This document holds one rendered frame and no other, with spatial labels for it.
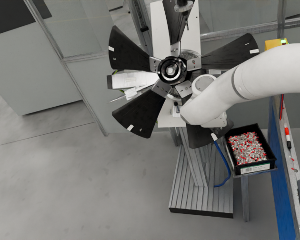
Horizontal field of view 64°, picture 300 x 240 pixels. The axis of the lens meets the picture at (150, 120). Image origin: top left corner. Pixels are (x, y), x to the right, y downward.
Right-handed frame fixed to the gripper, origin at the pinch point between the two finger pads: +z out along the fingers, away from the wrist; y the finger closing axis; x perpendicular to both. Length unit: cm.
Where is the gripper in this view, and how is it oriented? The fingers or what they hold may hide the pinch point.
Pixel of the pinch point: (215, 129)
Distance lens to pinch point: 104.6
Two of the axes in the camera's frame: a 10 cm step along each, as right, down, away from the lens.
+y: -9.4, 0.4, 3.5
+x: -1.4, 8.8, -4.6
